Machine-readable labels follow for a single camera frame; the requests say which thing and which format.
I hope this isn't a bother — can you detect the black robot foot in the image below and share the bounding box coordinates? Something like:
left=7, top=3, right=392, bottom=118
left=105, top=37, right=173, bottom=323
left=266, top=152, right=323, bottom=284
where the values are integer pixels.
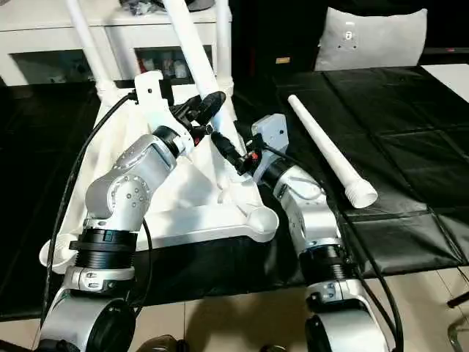
left=139, top=336, right=185, bottom=352

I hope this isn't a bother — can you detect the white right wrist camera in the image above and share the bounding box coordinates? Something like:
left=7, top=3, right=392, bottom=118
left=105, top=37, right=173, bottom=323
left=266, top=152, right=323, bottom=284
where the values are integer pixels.
left=251, top=114, right=289, bottom=159

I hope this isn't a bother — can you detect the grey carry case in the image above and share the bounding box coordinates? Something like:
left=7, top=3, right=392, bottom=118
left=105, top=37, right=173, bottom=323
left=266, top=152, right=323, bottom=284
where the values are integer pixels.
left=121, top=0, right=217, bottom=15

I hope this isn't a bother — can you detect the black tall cabinet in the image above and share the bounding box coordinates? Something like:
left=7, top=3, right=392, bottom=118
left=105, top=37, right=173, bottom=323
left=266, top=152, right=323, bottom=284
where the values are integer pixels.
left=233, top=0, right=330, bottom=74

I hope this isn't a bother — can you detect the black table mat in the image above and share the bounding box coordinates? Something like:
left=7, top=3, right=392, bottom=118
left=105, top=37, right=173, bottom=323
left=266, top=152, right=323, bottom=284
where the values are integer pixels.
left=0, top=65, right=469, bottom=323

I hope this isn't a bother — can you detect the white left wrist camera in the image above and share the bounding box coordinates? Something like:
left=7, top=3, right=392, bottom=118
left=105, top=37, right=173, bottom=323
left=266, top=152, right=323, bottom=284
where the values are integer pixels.
left=132, top=70, right=178, bottom=134

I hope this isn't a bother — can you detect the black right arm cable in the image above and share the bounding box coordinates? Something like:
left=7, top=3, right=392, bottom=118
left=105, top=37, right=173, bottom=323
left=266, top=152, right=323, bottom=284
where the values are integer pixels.
left=260, top=143, right=405, bottom=352

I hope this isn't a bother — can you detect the light grey cushion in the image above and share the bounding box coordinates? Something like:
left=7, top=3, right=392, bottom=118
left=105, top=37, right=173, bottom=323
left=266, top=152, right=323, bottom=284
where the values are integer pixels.
left=315, top=7, right=429, bottom=72

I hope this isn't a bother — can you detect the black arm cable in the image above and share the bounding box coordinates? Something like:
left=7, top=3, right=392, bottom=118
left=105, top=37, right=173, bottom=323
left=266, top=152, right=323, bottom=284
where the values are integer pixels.
left=260, top=143, right=405, bottom=352
left=40, top=91, right=156, bottom=331

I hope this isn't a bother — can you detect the white glass-door cabinet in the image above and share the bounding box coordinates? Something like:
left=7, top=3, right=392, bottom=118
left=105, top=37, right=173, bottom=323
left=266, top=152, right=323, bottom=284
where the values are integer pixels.
left=0, top=0, right=235, bottom=87

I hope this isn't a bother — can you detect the white plastic table leg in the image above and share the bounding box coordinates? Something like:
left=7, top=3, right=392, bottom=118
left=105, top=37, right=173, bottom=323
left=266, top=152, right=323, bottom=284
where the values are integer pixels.
left=214, top=0, right=235, bottom=102
left=163, top=0, right=244, bottom=180
left=287, top=94, right=379, bottom=210
left=64, top=0, right=119, bottom=105

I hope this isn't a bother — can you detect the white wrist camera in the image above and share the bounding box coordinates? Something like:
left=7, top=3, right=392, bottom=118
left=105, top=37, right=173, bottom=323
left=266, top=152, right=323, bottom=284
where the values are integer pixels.
left=132, top=70, right=178, bottom=134
left=251, top=114, right=289, bottom=159

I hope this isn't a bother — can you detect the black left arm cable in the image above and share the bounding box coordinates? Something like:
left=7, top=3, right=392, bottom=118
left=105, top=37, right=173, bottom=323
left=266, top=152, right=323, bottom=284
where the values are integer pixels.
left=40, top=91, right=156, bottom=331

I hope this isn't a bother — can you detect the white plastic table top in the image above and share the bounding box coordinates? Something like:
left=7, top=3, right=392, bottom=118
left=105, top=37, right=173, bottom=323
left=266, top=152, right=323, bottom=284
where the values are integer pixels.
left=40, top=81, right=279, bottom=274

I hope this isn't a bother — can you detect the white flat sheet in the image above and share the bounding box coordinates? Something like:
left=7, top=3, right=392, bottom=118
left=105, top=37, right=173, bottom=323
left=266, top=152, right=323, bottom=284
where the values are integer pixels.
left=421, top=64, right=469, bottom=100

